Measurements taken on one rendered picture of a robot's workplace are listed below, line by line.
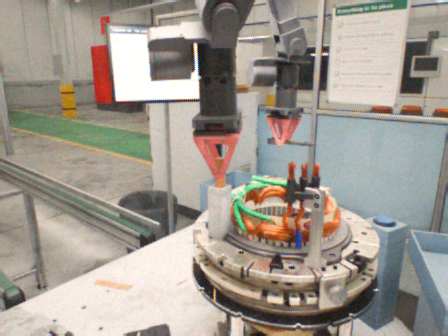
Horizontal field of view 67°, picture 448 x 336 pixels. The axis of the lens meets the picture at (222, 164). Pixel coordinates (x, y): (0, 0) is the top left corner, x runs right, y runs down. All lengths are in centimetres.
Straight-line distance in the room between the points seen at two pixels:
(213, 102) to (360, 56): 242
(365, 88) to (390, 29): 43
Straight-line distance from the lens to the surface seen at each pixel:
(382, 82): 282
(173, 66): 49
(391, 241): 85
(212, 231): 58
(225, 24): 45
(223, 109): 50
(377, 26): 286
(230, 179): 107
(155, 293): 102
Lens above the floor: 136
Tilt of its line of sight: 15 degrees down
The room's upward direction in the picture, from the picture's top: straight up
